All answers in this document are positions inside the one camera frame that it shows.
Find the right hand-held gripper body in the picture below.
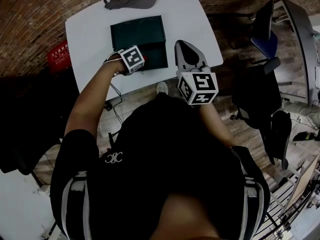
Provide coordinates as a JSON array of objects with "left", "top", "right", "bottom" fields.
[{"left": 175, "top": 63, "right": 220, "bottom": 107}]

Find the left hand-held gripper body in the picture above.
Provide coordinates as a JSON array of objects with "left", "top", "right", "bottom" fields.
[{"left": 113, "top": 45, "right": 146, "bottom": 76}]

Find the dark green metal box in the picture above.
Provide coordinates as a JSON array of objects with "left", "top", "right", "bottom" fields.
[{"left": 110, "top": 14, "right": 169, "bottom": 73}]

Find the person's left forearm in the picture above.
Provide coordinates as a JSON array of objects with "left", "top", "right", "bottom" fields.
[{"left": 64, "top": 60, "right": 126, "bottom": 138}]

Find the person's right forearm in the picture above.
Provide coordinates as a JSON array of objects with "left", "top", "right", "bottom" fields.
[{"left": 198, "top": 101, "right": 237, "bottom": 149}]

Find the red printed box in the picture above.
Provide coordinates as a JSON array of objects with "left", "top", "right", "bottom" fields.
[{"left": 46, "top": 40, "right": 72, "bottom": 74}]

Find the person's white shoe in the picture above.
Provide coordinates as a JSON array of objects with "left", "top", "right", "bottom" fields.
[{"left": 155, "top": 81, "right": 169, "bottom": 96}]

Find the black office chair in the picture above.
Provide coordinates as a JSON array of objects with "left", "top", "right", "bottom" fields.
[
  {"left": 0, "top": 75, "right": 81, "bottom": 176},
  {"left": 231, "top": 56, "right": 293, "bottom": 171}
]

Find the blue seat chair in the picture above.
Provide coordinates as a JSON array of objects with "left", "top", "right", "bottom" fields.
[{"left": 248, "top": 0, "right": 279, "bottom": 65}]

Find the person's black shirt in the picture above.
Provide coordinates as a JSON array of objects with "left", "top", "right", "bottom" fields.
[{"left": 49, "top": 92, "right": 271, "bottom": 240}]

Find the dark desk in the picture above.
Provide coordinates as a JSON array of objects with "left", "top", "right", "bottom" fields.
[{"left": 271, "top": 0, "right": 316, "bottom": 108}]

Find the person's head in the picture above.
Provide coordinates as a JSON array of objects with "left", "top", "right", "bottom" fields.
[{"left": 149, "top": 192, "right": 222, "bottom": 240}]

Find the metal rack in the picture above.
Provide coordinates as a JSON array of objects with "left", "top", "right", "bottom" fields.
[{"left": 249, "top": 153, "right": 320, "bottom": 240}]

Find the black floor cable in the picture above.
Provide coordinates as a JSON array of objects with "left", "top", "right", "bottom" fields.
[{"left": 103, "top": 82, "right": 125, "bottom": 125}]

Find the grey shoulder strap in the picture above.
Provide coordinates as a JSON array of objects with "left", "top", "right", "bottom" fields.
[
  {"left": 60, "top": 170, "right": 94, "bottom": 240},
  {"left": 240, "top": 173, "right": 266, "bottom": 240}
]

